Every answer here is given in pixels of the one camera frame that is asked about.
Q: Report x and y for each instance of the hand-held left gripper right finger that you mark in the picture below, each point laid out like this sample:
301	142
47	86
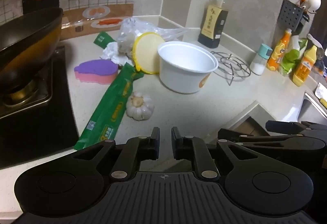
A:
175	142

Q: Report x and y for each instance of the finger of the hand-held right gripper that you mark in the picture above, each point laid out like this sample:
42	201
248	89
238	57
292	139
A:
283	127
231	135

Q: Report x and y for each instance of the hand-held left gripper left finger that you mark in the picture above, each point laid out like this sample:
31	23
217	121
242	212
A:
155	142

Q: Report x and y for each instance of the garlic bulb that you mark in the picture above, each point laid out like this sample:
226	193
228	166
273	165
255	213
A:
140	109

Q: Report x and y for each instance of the long green wrapper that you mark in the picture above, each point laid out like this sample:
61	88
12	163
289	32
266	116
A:
109	111

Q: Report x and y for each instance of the white foam bowl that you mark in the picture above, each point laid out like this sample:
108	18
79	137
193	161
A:
181	73

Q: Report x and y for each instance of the purple and pink sponge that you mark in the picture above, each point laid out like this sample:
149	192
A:
95	69

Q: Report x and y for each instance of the small green packet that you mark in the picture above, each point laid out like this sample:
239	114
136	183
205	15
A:
102	39

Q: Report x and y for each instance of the stainless steel sink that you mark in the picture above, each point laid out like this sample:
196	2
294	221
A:
310	104

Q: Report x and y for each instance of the yellow squeeze bottle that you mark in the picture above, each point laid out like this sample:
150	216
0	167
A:
304	65

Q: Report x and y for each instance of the salt shaker with teal lid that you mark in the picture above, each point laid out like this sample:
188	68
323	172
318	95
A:
259	63

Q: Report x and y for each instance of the metal steamer rack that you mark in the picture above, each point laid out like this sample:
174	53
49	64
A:
231	65

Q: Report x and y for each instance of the green snack bag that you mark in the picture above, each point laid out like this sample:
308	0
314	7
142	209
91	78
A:
291	58

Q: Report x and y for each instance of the orange squeeze bottle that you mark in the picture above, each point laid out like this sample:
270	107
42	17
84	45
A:
278	53

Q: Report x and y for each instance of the dark crumpled packet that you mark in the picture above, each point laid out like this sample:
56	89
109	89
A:
320	55

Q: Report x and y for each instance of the round yellow-rimmed scrubbing pad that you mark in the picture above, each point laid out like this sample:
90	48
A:
147	53

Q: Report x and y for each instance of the black gas stove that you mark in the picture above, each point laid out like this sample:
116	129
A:
61	111

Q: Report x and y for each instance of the crumpled white paper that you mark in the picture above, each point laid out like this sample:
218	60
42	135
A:
111	51

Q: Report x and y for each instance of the dark soy sauce bottle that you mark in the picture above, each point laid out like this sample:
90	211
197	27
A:
212	25

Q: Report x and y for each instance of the black perforated utensil holder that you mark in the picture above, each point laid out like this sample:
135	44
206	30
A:
291	14

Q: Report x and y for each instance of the clear plastic bag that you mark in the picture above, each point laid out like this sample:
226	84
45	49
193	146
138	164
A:
143	26

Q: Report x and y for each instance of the white egg-shaped object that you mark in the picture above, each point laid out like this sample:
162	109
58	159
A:
314	3

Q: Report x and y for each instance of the black wok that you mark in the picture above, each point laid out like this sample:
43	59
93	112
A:
28	42

